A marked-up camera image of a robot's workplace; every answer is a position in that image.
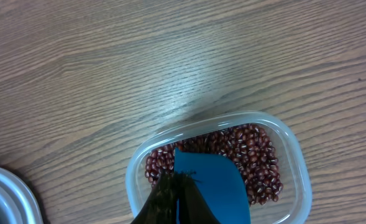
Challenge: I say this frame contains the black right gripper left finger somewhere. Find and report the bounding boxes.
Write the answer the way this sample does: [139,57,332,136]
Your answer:
[132,172,181,224]

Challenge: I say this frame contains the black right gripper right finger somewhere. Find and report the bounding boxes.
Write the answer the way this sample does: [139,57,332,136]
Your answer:
[178,172,220,224]

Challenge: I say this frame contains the blue plastic measuring scoop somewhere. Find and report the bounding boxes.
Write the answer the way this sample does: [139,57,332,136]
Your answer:
[174,150,250,224]

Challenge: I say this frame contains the teal metal bowl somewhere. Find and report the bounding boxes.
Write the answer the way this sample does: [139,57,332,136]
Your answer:
[0,168,44,224]

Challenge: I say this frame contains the red adzuki beans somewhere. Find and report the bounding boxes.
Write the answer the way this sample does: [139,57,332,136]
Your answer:
[144,123,283,205]

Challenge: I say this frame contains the clear plastic container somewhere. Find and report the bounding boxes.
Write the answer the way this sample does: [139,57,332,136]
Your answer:
[126,111,313,224]

